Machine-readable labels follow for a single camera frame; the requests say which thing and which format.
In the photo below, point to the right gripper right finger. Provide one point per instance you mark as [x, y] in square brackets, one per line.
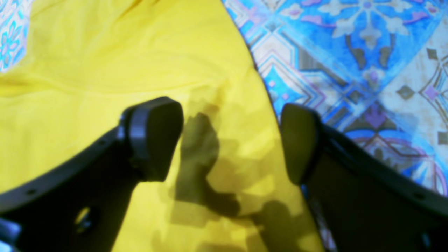
[367, 206]

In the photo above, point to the patterned blue tablecloth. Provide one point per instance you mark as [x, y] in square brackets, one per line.
[374, 70]

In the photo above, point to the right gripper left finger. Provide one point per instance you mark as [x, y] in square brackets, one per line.
[80, 205]

